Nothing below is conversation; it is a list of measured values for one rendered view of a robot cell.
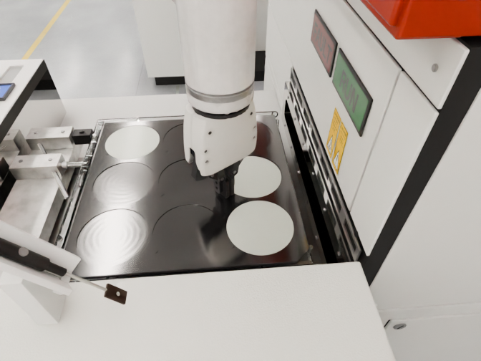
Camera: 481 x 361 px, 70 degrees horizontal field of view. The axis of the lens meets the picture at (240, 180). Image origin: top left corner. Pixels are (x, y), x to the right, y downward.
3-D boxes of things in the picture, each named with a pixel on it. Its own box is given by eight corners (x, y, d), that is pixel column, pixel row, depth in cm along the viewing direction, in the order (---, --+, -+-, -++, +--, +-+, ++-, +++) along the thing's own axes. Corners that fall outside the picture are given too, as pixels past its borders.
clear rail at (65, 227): (105, 122, 71) (103, 117, 70) (51, 296, 45) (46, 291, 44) (98, 123, 71) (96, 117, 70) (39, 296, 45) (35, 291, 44)
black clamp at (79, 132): (95, 137, 69) (91, 126, 67) (93, 144, 68) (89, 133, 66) (77, 137, 69) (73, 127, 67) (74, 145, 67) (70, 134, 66)
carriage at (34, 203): (83, 145, 72) (79, 135, 70) (20, 319, 47) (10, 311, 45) (44, 147, 72) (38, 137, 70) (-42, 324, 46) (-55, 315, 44)
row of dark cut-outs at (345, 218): (292, 78, 73) (293, 67, 71) (359, 261, 42) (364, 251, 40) (289, 78, 73) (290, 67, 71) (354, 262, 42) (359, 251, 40)
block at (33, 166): (67, 164, 64) (61, 152, 62) (62, 177, 62) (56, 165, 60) (22, 167, 64) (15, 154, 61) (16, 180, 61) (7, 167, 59)
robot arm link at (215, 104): (229, 54, 46) (229, 74, 48) (171, 74, 42) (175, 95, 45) (271, 79, 42) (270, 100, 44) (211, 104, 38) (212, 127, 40)
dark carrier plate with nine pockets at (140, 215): (274, 117, 72) (274, 114, 72) (311, 262, 48) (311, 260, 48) (105, 124, 70) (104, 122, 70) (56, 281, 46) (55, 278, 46)
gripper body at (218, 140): (234, 68, 48) (234, 133, 56) (169, 93, 43) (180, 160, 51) (270, 92, 44) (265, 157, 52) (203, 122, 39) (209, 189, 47)
